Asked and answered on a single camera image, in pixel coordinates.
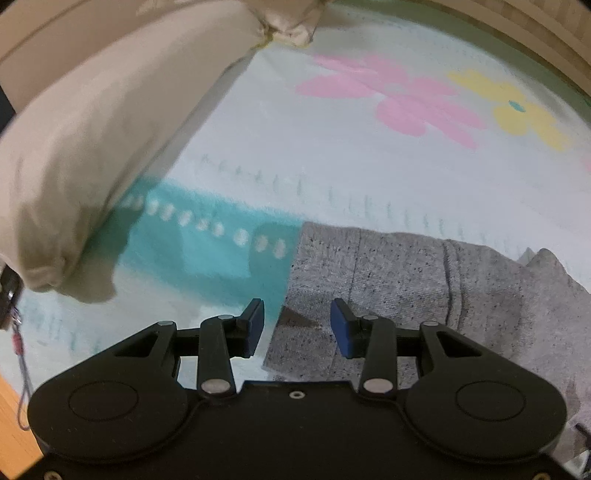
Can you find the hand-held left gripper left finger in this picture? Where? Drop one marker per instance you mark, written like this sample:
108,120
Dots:
253,330

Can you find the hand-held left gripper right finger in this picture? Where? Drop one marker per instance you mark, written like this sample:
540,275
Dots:
341,330

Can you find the grey speckled pants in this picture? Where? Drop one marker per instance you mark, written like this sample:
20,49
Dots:
406,286

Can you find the floral printed blanket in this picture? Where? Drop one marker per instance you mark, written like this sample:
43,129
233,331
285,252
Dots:
332,157

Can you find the green bed sheet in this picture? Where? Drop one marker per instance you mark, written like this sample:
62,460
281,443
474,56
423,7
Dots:
461,34

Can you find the wooden bed frame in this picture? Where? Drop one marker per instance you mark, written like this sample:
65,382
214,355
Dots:
521,23

